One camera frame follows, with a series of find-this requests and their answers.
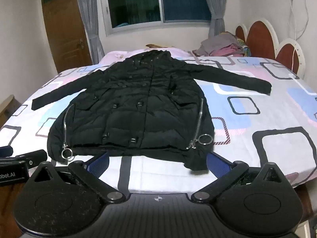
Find grey curtain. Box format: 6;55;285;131
74;0;106;65
200;0;232;39

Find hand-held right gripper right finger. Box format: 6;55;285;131
191;151;286;204

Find brown wooden door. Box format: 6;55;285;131
41;0;93;74

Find pile of folded clothes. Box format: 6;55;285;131
200;32;244;55

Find white cable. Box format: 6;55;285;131
289;0;310;76

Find wooden bedside furniture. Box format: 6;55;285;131
0;95;21;127

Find black padded jacket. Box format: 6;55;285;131
32;50;272;171

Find sliding glass window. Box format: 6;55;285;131
102;0;213;36

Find red and white headboard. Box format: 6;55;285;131
234;17;307;80

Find yellow printed pillow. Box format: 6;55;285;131
146;43;169;50

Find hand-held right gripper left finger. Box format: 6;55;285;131
32;151;127;205

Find colourful printed cloth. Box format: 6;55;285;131
238;36;252;57

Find pink blanket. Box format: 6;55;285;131
98;48;196;66

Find bed with patterned sheet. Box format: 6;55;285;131
0;55;317;196

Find pink folded cloth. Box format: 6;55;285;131
210;43;246;57

